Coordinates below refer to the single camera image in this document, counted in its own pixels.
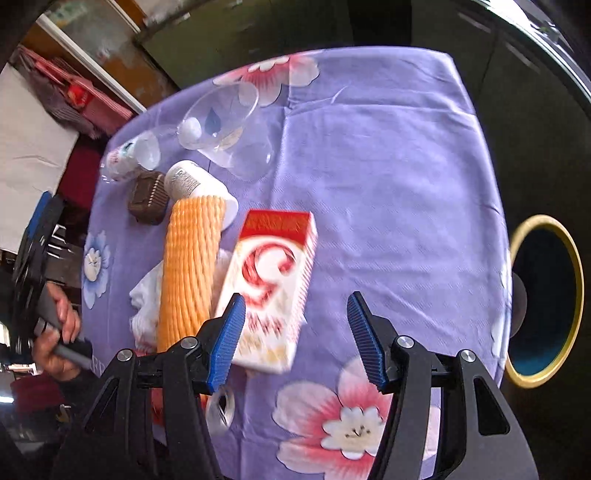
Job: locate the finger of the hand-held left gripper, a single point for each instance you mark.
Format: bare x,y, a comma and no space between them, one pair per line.
40,210

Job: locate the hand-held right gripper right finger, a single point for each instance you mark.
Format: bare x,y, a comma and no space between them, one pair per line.
364,341

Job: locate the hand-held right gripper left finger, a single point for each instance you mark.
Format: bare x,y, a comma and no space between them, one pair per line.
228,341

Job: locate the white and red carton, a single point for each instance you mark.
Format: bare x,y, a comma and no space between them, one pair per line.
272,277

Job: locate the yellow rimmed trash bin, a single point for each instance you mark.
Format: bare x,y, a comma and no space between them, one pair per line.
575,286

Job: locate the person's left forearm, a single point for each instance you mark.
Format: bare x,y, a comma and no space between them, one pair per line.
76,386

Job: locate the person's left hand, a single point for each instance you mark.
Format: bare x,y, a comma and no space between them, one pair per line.
62,318

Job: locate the dark red cloth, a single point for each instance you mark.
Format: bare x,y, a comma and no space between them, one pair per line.
83,175

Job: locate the white cloth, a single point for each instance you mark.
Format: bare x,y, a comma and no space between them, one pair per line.
27,152

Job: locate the yellow foam net sleeve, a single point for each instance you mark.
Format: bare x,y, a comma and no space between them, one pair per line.
189,277

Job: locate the small labelled plastic bottle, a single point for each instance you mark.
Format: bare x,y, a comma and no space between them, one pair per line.
119,160

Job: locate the white crumpled tissue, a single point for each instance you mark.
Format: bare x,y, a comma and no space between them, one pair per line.
145,300

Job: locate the red striped bag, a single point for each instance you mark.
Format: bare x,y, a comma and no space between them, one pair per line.
92,106

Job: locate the small clear plastic cup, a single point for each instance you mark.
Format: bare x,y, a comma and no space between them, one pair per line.
148,150

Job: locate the purple floral tablecloth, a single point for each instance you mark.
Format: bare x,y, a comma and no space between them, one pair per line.
369,184

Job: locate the large clear plastic cup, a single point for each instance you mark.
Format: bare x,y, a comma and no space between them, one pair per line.
231,134

